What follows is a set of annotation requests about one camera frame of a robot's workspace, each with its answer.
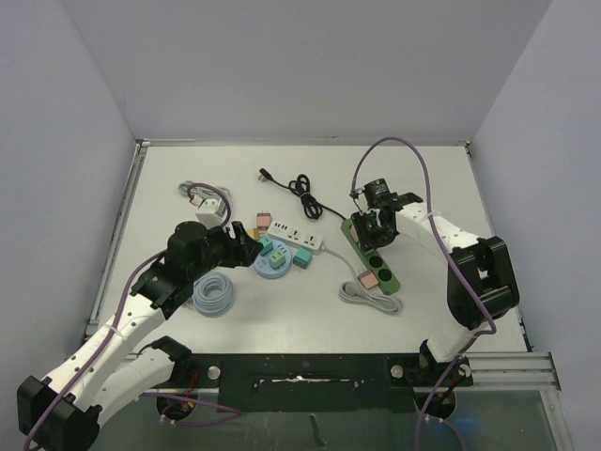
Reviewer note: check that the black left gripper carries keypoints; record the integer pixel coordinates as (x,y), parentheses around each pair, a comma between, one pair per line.
(241,249)

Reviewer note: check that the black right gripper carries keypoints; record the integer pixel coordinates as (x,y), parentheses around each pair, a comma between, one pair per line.
(373,230)

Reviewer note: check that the mint green charger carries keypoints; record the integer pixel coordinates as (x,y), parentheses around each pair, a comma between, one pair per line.
(277,259)

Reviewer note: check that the small pink charger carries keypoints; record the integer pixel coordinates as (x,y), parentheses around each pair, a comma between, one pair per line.
(368,280)

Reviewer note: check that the teal charger dark base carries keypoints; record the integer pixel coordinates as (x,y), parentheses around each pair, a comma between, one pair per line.
(302,258)

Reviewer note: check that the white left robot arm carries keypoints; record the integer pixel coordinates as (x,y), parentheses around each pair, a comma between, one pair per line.
(66,408)

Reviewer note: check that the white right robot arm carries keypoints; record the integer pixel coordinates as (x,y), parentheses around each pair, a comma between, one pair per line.
(481,284)

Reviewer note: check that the yellow olive charger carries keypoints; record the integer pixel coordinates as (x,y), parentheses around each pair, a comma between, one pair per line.
(254,233)

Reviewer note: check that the pink charger near strip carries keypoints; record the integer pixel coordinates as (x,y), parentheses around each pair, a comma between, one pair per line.
(263,221)

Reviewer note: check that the round blue power socket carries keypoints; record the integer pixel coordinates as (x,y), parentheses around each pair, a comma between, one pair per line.
(262,267)

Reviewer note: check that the green power strip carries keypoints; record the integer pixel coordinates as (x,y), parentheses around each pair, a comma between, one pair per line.
(372,261)

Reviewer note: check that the white USB power strip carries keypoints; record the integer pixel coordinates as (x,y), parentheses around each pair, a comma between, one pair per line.
(299,238)

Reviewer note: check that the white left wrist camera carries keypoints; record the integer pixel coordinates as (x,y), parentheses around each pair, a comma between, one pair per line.
(210,212)

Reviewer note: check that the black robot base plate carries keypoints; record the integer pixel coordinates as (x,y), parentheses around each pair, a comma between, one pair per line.
(396,382)

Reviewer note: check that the aluminium frame rail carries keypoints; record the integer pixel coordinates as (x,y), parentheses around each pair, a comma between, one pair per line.
(524,371)

